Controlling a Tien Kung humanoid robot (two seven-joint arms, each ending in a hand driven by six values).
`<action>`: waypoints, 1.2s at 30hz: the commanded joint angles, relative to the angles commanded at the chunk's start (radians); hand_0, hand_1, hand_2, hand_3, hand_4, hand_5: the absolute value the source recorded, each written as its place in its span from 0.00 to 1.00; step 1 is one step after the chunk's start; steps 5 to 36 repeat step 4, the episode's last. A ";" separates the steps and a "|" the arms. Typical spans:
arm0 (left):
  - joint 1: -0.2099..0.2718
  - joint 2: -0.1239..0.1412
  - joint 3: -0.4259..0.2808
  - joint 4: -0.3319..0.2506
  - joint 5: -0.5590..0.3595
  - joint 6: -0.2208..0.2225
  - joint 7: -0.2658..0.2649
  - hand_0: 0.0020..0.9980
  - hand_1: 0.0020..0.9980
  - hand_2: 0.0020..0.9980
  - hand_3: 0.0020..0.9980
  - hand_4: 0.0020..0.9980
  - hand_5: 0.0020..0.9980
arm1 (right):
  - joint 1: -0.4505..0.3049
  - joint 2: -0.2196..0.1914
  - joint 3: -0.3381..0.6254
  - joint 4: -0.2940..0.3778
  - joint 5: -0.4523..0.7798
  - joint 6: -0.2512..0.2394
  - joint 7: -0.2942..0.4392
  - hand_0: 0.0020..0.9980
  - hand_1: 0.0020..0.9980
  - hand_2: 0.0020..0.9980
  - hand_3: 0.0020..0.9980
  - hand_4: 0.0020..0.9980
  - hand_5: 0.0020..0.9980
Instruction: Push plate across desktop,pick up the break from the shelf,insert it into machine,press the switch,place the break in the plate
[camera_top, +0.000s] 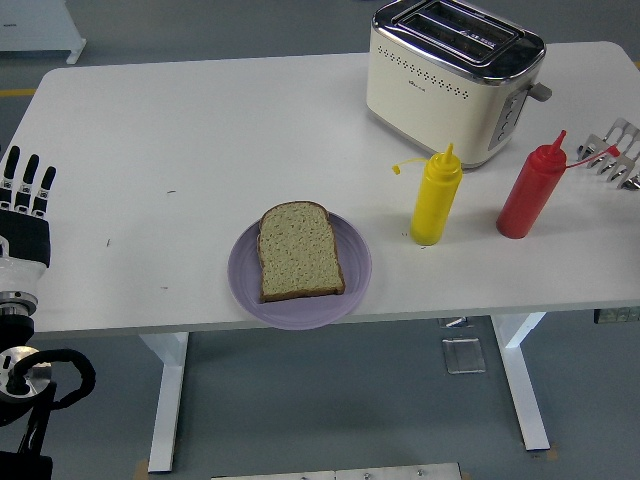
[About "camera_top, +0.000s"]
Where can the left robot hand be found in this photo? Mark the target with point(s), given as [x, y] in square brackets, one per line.
[25, 240]

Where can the yellow squeeze bottle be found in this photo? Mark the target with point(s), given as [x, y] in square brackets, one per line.
[434, 200]

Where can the white cabinet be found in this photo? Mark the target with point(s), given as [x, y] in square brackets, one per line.
[35, 25]

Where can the grey metal base plate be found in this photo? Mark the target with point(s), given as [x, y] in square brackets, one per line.
[335, 474]

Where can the metal toast rack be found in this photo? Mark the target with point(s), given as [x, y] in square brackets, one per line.
[617, 160]

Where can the purple plate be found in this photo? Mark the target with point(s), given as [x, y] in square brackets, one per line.
[357, 265]

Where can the table control panel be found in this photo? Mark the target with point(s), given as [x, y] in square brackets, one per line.
[617, 315]

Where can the small clear plastic piece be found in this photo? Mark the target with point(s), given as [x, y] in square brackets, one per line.
[456, 322]

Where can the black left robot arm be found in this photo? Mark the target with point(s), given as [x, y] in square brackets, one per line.
[15, 325]

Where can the clear plastic floor plate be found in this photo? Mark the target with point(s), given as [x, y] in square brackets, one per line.
[464, 356]

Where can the white table leg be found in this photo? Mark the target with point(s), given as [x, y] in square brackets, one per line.
[527, 390]
[167, 400]

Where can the cream and chrome toaster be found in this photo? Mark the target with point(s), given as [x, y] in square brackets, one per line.
[425, 105]

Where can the red squeeze bottle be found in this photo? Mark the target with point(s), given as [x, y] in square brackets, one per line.
[530, 195]

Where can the bread slice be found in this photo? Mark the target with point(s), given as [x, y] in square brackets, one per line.
[300, 255]

